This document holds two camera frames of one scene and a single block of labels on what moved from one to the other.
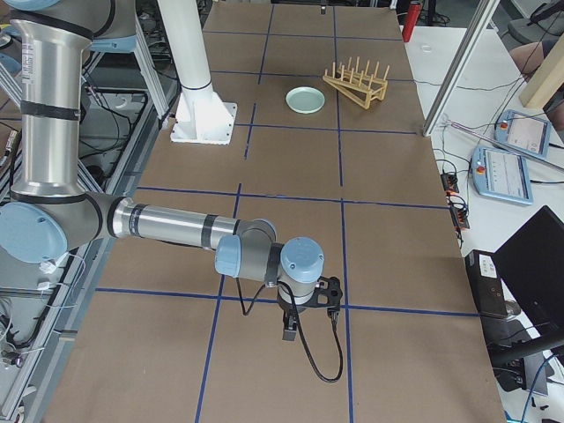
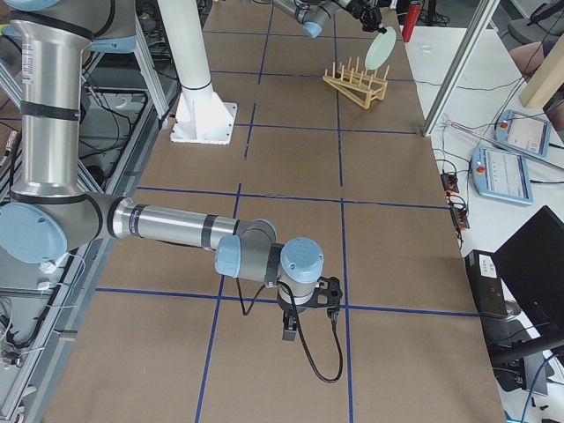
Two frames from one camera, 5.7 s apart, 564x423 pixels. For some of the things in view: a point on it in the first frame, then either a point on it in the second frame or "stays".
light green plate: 305,100 → 380,49
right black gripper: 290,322 stays
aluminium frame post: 480,21 stays
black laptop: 531,264 stays
